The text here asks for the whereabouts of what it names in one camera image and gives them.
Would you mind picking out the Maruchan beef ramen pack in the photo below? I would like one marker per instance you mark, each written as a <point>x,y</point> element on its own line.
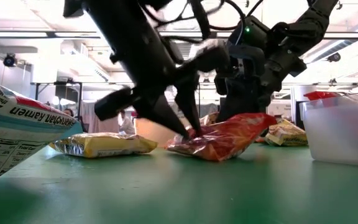
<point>26,124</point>

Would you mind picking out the orange translucent plastic bin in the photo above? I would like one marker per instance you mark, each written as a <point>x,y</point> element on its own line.
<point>151,130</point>

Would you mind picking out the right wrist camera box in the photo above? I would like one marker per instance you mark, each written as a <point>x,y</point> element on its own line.
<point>247,56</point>

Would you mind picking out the person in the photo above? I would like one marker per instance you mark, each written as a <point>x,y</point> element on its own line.
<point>68,112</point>
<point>126,124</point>

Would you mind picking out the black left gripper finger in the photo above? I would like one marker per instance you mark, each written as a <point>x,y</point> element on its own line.
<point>157,112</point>
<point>191,93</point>

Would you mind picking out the beige hanging cloth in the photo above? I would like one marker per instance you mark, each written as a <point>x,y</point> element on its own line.
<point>98,118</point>

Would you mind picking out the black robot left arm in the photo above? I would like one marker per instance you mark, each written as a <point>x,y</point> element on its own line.
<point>129,37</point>

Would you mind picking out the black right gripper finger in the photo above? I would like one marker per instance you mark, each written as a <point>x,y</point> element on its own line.
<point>297,68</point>
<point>238,105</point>

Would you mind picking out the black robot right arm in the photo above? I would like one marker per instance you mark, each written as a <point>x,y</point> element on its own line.
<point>315,21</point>

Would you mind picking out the black metal frame stand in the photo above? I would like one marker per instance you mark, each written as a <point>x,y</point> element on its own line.
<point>57,83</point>

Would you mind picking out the black ceiling-hung camera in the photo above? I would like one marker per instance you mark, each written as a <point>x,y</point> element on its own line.
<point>9,60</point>
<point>333,57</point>

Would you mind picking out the clear plastic bin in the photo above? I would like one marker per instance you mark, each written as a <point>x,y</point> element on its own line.
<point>337,130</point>

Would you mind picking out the yellow Maruchan ramen pack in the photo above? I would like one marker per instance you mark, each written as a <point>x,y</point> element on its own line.
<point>104,144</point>
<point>286,133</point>
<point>209,119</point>

